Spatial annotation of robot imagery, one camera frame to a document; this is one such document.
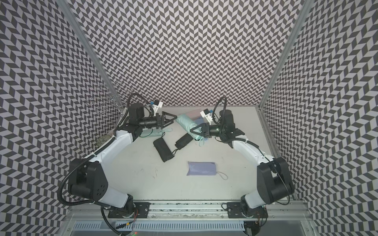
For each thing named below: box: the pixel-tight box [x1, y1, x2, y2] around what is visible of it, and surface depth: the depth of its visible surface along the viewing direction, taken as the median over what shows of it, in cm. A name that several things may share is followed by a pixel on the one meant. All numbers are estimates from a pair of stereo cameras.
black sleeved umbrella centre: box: [174, 132, 194, 150], surface depth 97 cm
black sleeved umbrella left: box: [153, 132, 175, 163], surface depth 96 cm
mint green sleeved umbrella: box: [175, 113, 205, 147], surface depth 74 cm
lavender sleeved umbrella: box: [186, 161, 228, 180], surface depth 86 cm
